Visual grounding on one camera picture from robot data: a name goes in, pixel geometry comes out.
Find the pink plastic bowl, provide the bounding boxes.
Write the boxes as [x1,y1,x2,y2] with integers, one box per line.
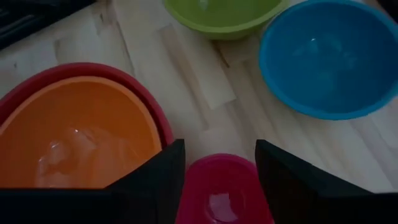
[175,153,275,224]

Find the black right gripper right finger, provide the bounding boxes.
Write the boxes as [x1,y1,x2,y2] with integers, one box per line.
[254,139,398,224]

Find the blue plastic bowl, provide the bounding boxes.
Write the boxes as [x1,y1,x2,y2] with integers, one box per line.
[259,0,398,121]

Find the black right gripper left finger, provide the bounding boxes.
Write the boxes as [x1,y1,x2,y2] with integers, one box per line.
[0,138,187,224]

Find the green plastic bowl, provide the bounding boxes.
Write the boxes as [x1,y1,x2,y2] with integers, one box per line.
[162,0,290,41]

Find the red plastic bowl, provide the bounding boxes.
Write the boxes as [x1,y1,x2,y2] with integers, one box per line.
[0,62,175,148]

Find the orange plastic bowl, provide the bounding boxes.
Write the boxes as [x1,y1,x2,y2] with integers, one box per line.
[0,76,163,190]

